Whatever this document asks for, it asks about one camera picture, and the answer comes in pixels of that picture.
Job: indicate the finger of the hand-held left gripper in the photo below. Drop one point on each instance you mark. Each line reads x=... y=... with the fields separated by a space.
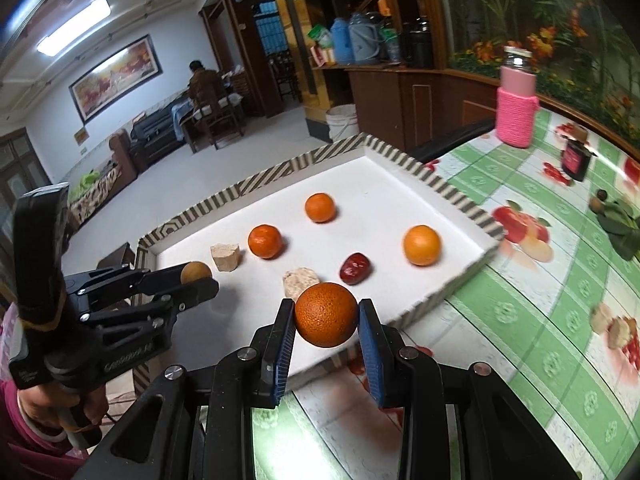
x=125 y=280
x=195 y=292

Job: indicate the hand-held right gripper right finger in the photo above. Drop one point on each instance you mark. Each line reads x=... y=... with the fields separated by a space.
x=372 y=355

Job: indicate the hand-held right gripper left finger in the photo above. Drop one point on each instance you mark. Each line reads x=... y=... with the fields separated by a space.
x=282 y=350

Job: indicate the tan round fruit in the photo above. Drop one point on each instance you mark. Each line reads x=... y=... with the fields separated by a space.
x=196 y=272

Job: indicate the beige food block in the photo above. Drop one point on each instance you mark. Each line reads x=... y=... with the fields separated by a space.
x=601 y=317
x=299 y=280
x=623 y=333
x=225 y=257

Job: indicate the orange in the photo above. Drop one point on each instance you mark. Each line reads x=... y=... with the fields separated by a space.
x=265 y=241
x=320 y=207
x=422 y=245
x=326 y=315

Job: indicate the red date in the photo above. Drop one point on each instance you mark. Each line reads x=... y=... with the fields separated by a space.
x=355 y=268

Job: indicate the white tray with striped rim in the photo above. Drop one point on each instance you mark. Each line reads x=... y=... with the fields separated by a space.
x=380 y=185

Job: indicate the person's left forearm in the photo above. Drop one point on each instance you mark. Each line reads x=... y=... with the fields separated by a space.
x=15 y=442

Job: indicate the person's left hand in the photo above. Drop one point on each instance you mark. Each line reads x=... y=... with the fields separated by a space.
x=37 y=407

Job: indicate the patterned sofa cover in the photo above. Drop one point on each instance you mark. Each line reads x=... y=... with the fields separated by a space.
x=97 y=200

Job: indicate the green cushion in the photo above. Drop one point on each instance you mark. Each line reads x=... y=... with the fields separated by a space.
x=85 y=182

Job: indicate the wooden door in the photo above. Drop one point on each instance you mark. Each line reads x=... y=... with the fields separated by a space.
x=20 y=170

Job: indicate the dark sofa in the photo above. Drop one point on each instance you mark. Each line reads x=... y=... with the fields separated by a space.
x=155 y=130

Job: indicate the green checked fruit-print tablecloth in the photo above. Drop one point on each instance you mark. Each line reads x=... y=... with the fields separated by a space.
x=525 y=310

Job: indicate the wooden chair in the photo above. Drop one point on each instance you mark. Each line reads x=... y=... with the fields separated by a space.
x=217 y=120
x=285 y=76

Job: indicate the ceiling light panel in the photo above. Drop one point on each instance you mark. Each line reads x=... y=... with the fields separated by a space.
x=75 y=24

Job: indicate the white plastic bucket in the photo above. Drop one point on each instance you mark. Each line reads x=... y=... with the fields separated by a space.
x=342 y=125

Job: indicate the wooden cabinet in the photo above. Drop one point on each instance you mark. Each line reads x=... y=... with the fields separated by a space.
x=380 y=100

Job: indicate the red white packet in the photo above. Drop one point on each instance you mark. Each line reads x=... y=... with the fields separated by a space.
x=320 y=56

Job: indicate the pink bottle with knit sleeve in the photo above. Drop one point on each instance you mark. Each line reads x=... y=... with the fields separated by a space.
x=515 y=115

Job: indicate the dark brown round fruit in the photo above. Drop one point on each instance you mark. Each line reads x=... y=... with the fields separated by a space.
x=602 y=193

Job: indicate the green leaves bunch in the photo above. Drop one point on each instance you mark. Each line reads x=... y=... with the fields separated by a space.
x=622 y=227

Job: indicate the black jar with red label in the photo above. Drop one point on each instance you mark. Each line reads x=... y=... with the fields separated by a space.
x=575 y=160

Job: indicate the green bag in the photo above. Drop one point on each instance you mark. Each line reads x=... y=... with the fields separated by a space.
x=321 y=37

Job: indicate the blue thermos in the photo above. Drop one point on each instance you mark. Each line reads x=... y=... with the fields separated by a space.
x=342 y=40

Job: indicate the grey blue thermos jug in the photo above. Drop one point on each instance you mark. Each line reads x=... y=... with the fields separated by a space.
x=364 y=37

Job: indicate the green bottle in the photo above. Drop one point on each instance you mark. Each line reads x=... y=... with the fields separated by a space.
x=392 y=42

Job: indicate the black kettle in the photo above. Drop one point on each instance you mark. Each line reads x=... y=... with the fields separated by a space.
x=419 y=45

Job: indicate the yellow wall sign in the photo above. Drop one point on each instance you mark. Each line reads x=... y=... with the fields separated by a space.
x=80 y=135

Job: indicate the framed wall painting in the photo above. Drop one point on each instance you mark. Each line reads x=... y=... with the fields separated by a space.
x=117 y=77

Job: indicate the flower garden wall mural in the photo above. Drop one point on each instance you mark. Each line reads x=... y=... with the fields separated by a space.
x=550 y=10

